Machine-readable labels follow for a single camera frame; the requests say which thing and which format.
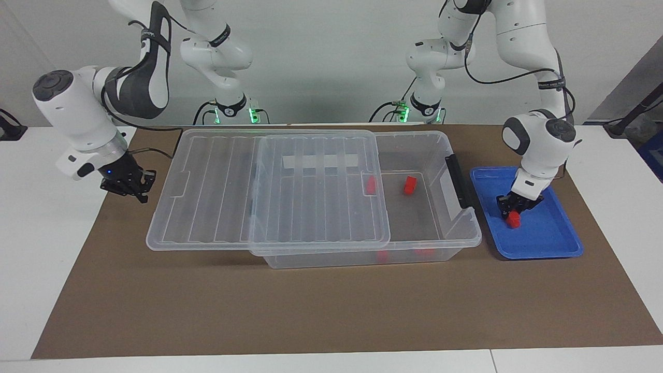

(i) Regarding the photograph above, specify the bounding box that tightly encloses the clear plastic storage box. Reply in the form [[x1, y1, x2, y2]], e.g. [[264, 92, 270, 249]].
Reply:
[[249, 131, 482, 270]]

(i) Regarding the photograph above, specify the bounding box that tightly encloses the black clamp object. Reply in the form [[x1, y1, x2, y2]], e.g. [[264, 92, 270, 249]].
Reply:
[[0, 109, 27, 141]]

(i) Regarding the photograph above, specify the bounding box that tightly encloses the brown table mat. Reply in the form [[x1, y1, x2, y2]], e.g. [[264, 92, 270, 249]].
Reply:
[[31, 123, 663, 360]]

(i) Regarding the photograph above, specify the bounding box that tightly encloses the black base cable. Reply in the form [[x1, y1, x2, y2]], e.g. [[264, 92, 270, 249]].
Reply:
[[369, 88, 410, 123], [193, 100, 218, 126]]

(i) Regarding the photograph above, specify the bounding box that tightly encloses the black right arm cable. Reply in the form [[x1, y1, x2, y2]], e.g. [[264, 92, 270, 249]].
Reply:
[[101, 67, 183, 159]]

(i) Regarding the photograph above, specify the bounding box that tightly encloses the blue crate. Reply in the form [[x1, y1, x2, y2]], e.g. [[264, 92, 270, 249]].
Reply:
[[638, 128, 663, 183]]

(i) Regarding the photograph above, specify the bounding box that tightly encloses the blue plastic tray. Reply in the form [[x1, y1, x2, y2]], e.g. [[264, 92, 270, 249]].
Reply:
[[469, 166, 585, 260]]

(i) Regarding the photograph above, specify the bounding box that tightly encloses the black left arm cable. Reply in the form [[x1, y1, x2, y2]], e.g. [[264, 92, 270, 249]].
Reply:
[[463, 21, 583, 179]]

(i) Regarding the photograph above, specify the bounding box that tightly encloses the black box latch handle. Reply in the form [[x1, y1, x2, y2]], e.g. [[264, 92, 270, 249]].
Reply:
[[446, 154, 475, 210]]

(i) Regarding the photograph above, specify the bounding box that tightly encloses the clear ribbed plastic lid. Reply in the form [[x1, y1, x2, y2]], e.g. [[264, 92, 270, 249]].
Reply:
[[146, 128, 391, 256]]

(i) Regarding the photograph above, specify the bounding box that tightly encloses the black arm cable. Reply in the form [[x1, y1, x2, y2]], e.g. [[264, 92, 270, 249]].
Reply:
[[463, 21, 583, 179], [101, 67, 183, 159]]

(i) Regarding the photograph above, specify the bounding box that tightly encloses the black stand leg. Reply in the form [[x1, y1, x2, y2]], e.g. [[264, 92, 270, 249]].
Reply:
[[603, 85, 663, 138]]

